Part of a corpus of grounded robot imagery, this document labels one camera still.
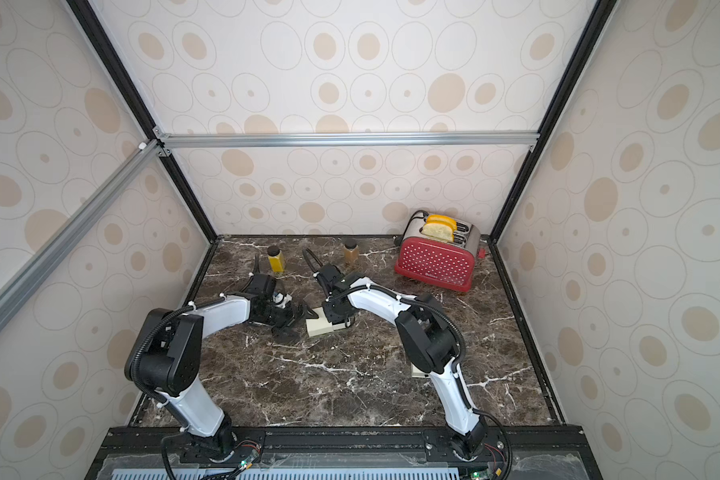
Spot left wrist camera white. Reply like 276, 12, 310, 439
273, 293, 292, 309

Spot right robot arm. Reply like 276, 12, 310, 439
302, 248, 488, 461

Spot pale toast slice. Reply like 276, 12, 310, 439
421, 222, 454, 242

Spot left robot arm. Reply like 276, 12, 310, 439
124, 273, 318, 461

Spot yellow spice jar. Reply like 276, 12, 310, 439
267, 245, 285, 274

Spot black toaster cable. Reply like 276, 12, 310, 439
395, 209, 431, 247

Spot aluminium rail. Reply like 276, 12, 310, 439
159, 130, 539, 149
0, 139, 160, 333

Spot back aluminium rail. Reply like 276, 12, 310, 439
159, 130, 539, 149

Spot cream drawer jewelry box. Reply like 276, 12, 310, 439
305, 308, 347, 338

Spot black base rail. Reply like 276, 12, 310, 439
85, 426, 602, 479

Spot brown spice jar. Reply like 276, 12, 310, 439
343, 238, 360, 266

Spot red polka dot toaster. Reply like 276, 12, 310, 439
394, 210, 485, 292

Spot left aluminium rail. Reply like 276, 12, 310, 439
0, 139, 160, 333

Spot cream square box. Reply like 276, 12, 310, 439
411, 365, 428, 379

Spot yellow toast slice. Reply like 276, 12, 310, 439
426, 214, 458, 231

